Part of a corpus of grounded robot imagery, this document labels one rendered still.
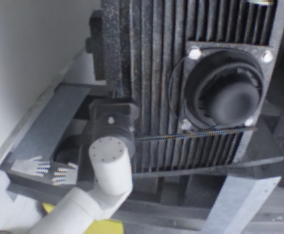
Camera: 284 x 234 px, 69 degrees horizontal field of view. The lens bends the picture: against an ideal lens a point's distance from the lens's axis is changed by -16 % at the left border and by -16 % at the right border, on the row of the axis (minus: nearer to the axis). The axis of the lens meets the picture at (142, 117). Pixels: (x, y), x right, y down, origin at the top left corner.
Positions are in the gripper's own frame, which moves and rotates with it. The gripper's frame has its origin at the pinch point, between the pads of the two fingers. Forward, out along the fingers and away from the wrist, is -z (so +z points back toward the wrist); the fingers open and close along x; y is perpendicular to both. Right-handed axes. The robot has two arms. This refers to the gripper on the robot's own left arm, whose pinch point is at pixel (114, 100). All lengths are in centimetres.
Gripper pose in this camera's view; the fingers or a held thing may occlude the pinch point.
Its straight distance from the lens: 62.8
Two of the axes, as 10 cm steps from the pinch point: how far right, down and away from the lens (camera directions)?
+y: 0.0, 7.8, 6.3
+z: 0.7, 6.3, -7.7
